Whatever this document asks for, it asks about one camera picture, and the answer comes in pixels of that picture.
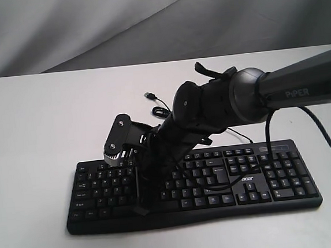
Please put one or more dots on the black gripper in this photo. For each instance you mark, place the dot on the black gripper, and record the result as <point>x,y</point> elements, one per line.
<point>166,147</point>

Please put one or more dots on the black acer keyboard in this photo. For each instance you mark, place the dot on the black acer keyboard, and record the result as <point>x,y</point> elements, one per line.
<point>226,181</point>

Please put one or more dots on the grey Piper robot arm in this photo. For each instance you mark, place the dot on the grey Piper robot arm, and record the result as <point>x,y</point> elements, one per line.
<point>232,98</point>

